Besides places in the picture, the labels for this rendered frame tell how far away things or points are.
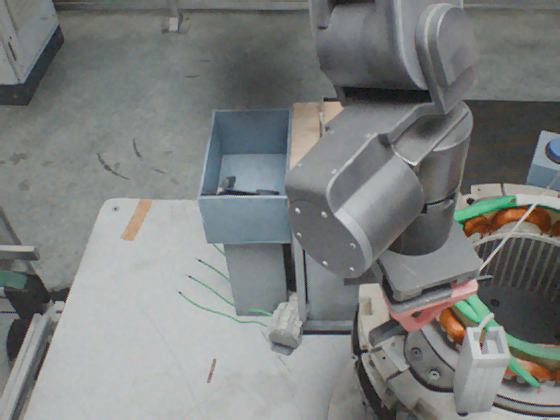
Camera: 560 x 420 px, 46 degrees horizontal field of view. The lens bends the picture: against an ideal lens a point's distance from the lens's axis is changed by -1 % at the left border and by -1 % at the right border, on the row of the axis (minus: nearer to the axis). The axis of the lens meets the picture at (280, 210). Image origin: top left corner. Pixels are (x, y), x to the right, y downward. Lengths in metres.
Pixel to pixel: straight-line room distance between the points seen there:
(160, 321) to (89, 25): 2.45
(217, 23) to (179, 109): 0.63
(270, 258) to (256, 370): 0.17
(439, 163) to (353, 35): 0.09
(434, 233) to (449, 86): 0.12
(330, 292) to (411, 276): 0.47
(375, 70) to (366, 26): 0.02
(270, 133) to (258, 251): 0.17
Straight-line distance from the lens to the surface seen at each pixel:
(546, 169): 0.91
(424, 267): 0.47
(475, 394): 0.58
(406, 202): 0.38
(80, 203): 2.41
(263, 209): 0.80
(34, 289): 1.21
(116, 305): 1.08
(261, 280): 0.95
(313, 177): 0.36
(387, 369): 0.61
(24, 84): 2.92
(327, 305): 0.95
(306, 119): 0.89
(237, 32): 3.10
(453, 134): 0.41
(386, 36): 0.36
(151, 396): 0.98
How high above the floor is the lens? 1.63
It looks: 47 degrees down
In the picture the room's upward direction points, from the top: 5 degrees counter-clockwise
